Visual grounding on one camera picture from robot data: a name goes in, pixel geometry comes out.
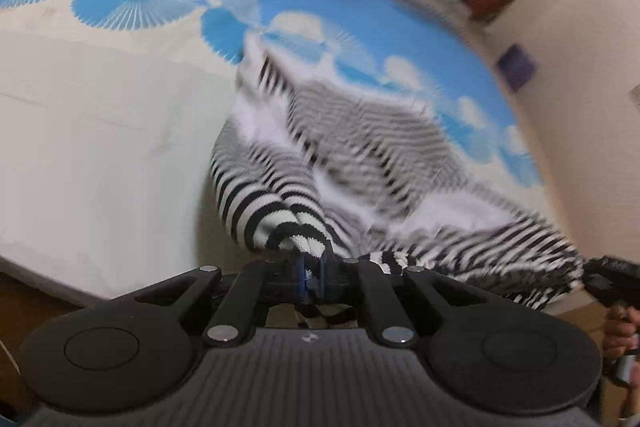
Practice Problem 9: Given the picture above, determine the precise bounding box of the black white striped hooded top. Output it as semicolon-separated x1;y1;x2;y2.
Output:
209;41;587;330

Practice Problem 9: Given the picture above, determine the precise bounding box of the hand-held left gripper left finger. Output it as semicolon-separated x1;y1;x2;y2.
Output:
107;257;307;348

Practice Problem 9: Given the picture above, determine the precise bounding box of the blue white printed bed sheet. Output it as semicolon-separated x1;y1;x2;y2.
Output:
0;0;576;308

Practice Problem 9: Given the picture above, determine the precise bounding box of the person's right hand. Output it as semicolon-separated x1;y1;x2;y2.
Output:
602;306;640;364

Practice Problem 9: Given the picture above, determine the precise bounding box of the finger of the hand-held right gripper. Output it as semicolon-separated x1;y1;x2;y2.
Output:
581;259;614;297

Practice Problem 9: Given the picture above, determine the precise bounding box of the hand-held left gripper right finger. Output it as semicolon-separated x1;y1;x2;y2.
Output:
319;252;497;348

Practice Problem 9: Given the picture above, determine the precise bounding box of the purple box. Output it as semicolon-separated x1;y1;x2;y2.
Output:
497;44;539;91

